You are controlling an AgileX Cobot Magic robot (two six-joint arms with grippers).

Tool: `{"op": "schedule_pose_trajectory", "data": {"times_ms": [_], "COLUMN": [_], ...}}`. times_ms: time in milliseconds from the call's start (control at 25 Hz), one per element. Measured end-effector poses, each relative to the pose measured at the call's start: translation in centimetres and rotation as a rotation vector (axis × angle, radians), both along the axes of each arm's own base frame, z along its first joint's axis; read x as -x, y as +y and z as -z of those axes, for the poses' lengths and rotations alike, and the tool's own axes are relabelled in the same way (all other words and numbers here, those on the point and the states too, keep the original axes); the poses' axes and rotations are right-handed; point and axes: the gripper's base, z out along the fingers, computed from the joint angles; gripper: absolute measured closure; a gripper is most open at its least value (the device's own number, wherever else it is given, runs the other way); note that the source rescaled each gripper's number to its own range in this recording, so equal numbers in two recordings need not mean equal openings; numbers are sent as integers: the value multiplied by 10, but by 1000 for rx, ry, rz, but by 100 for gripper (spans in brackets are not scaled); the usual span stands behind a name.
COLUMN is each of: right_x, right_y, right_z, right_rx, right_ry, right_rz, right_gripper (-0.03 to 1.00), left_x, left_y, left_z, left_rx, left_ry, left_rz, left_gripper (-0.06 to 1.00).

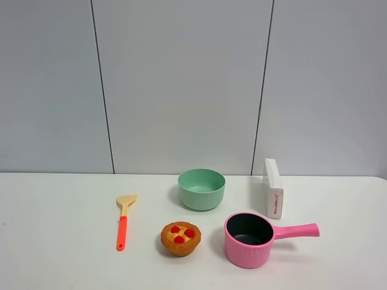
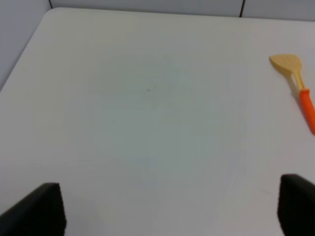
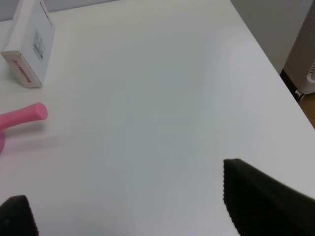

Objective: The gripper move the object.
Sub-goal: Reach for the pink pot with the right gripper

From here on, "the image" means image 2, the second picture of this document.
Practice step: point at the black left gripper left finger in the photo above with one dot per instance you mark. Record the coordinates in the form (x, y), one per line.
(40, 213)

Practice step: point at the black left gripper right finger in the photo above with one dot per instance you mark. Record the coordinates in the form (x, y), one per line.
(296, 206)

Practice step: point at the yellow spatula orange handle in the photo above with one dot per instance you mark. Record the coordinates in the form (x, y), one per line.
(292, 64)

